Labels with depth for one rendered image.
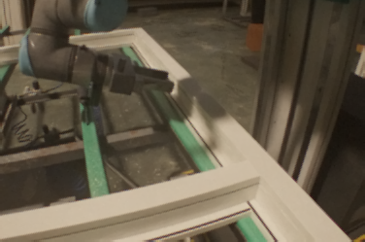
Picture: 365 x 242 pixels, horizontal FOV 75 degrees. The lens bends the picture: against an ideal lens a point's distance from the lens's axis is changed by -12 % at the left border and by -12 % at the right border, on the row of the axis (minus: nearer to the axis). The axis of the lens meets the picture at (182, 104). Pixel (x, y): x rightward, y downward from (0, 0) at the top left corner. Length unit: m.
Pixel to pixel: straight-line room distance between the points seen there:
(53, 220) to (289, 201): 0.33
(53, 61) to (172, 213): 0.39
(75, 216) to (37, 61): 0.34
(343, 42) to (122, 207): 0.60
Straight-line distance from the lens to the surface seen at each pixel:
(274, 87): 0.98
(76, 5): 0.51
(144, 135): 0.71
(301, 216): 0.40
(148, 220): 0.41
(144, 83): 0.60
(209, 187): 0.41
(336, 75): 0.74
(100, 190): 0.52
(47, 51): 0.60
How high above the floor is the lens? 1.23
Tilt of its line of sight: 29 degrees down
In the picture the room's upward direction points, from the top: straight up
